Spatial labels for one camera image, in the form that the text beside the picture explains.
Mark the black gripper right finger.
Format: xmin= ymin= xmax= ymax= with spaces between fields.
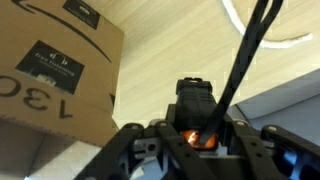
xmin=218 ymin=106 xmax=320 ymax=180

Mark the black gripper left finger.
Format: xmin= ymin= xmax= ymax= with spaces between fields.
xmin=74 ymin=103 xmax=214 ymax=180

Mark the black measuring tape with strap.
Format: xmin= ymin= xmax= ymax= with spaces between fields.
xmin=173 ymin=0 xmax=284 ymax=151

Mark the open brown cardboard box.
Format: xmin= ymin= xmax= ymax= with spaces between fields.
xmin=0 ymin=0 xmax=125 ymax=180

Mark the white rope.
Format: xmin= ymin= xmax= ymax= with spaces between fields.
xmin=221 ymin=0 xmax=314 ymax=50

